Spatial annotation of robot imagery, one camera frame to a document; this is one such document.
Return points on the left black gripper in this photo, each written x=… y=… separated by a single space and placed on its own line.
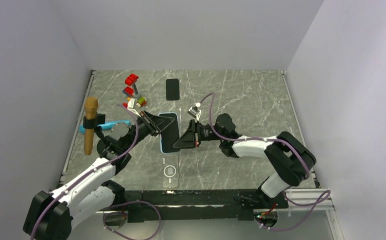
x=155 y=124

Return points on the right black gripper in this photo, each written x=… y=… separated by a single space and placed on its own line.
x=191 y=137

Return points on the phone with blue case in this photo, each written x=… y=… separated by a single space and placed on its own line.
x=170 y=134

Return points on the clear magsafe phone case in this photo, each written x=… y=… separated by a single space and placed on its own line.
x=170 y=171

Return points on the black phone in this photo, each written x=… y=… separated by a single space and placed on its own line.
x=172 y=89

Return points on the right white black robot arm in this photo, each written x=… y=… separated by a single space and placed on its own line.
x=291 y=160

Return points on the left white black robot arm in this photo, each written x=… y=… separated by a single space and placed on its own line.
x=53 y=215

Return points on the colourful toy brick car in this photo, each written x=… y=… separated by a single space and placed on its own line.
x=132 y=92

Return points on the blue marker pen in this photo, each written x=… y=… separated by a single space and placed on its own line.
x=105 y=126

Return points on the brown toy microphone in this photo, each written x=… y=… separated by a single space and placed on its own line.
x=90 y=107

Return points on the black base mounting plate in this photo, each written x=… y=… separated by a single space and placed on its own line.
x=151 y=205

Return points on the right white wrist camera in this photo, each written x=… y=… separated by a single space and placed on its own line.
x=195 y=111

